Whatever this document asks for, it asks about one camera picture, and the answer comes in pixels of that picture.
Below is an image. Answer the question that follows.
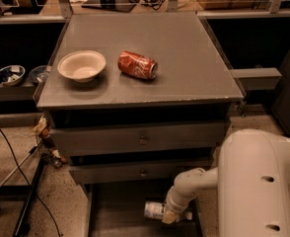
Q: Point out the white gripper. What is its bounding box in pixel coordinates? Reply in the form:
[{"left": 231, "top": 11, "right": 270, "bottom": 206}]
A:
[{"left": 162, "top": 187, "right": 189, "bottom": 224}]

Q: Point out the blue plastic bottle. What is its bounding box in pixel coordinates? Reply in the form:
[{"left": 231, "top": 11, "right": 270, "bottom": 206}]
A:
[{"left": 144, "top": 200, "right": 193, "bottom": 222}]

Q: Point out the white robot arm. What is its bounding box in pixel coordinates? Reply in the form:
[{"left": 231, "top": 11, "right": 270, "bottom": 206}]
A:
[{"left": 163, "top": 129, "right": 290, "bottom": 237}]

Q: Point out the open bottom grey drawer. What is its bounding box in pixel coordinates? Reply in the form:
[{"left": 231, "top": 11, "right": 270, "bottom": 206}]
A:
[{"left": 86, "top": 179, "right": 206, "bottom": 237}]

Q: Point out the middle grey drawer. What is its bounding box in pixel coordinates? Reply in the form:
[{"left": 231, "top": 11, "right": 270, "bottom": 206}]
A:
[{"left": 69, "top": 157, "right": 212, "bottom": 185}]

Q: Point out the top grey drawer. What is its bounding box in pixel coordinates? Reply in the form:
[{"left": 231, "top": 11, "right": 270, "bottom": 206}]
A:
[{"left": 51, "top": 120, "right": 230, "bottom": 157}]

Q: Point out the grey drawer cabinet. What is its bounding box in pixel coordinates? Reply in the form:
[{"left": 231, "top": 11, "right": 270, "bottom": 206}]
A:
[{"left": 33, "top": 11, "right": 245, "bottom": 237}]

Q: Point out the snack wrappers pile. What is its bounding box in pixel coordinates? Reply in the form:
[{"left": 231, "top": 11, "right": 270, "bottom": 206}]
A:
[{"left": 32, "top": 116, "right": 67, "bottom": 168}]

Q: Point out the crushed red soda can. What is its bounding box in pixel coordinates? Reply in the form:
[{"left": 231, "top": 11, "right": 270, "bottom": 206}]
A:
[{"left": 117, "top": 51, "right": 158, "bottom": 80}]

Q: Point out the white paper bowl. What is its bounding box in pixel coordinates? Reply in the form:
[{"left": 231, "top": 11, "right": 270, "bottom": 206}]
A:
[{"left": 57, "top": 50, "right": 107, "bottom": 83}]

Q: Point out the black tripod stand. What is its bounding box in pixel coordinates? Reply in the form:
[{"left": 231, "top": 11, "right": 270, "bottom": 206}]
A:
[{"left": 0, "top": 146, "right": 44, "bottom": 237}]

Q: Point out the dark glass bowl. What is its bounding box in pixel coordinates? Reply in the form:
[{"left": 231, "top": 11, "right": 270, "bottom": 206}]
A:
[{"left": 28, "top": 65, "right": 50, "bottom": 85}]

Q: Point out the white bowl with items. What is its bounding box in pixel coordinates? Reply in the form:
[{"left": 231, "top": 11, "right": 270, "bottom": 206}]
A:
[{"left": 0, "top": 65, "right": 26, "bottom": 86}]

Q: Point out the black monitor stand base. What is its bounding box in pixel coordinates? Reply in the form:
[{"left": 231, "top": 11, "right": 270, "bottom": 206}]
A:
[{"left": 81, "top": 0, "right": 134, "bottom": 13}]

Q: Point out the black floor cable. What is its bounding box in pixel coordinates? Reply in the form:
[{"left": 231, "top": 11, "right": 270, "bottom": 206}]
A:
[{"left": 0, "top": 118, "right": 64, "bottom": 237}]

